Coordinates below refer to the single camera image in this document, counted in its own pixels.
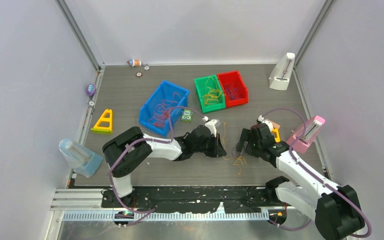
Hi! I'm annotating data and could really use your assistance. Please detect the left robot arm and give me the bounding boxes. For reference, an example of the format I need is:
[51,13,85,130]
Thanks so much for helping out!
[102,125,227,207]

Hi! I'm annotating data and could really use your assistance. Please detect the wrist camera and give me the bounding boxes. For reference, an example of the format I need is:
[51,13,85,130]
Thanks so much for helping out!
[256,115,275,132]
[202,116,221,137]

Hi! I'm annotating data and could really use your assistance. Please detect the yellow triangle toy right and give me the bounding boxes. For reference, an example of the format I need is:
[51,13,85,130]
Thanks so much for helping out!
[271,128,281,143]

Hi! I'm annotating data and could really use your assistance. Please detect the yellow triangle toy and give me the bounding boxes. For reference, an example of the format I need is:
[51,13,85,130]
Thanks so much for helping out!
[271,128,281,143]
[90,109,113,135]

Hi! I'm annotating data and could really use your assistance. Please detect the coloured strings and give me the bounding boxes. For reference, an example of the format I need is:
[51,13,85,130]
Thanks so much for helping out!
[221,121,249,176]

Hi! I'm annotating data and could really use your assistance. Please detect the red plastic bin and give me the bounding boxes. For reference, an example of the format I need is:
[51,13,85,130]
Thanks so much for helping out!
[216,70,249,108]

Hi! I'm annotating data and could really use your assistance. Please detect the purple round toy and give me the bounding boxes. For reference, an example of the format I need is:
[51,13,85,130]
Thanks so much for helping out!
[86,83,97,97]

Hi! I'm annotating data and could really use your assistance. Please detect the pink metronome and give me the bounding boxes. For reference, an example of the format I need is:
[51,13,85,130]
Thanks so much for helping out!
[286,115,326,154]

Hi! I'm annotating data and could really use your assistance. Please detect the white metronome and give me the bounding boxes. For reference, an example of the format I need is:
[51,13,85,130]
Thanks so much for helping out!
[269,52,296,91]

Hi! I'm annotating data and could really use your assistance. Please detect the wooden block right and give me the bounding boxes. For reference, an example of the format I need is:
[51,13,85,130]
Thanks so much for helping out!
[271,121,281,129]

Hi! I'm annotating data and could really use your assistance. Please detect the yellow triangle toy left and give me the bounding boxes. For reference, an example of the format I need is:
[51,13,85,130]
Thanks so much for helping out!
[90,109,113,135]

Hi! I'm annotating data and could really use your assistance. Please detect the purple string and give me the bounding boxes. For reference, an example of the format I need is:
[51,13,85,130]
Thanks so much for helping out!
[225,77,244,102]

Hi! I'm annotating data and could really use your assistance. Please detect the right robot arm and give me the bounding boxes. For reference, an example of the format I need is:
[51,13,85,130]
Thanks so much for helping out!
[236,122,366,240]

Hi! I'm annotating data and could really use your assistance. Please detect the clear plastic bottle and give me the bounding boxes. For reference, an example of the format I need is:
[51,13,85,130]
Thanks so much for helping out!
[58,138,103,178]

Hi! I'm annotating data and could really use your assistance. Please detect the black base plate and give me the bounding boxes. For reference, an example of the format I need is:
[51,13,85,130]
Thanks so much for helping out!
[100,186,289,214]

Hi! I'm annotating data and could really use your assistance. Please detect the small figurine toy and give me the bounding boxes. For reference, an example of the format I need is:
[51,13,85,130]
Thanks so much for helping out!
[126,59,142,67]

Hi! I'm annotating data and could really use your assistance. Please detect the green owl tile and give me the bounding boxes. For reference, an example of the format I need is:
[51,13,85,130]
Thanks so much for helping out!
[181,108,193,122]

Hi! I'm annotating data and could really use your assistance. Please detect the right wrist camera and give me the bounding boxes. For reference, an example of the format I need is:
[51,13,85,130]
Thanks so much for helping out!
[256,115,275,132]

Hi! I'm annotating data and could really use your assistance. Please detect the green plastic bin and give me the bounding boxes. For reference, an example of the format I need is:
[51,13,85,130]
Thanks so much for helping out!
[194,74,226,114]

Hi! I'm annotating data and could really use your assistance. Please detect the blue plastic bin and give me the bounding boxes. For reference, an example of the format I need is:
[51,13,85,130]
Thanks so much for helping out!
[138,80,190,137]

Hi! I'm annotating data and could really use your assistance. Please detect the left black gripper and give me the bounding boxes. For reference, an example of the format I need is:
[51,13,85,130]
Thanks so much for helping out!
[192,132,226,158]

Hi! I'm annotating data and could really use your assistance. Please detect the yellow orange string bundle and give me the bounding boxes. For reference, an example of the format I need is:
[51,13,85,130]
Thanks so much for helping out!
[201,76,224,107]

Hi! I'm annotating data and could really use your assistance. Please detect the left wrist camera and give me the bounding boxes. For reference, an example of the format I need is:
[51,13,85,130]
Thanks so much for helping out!
[202,116,221,137]

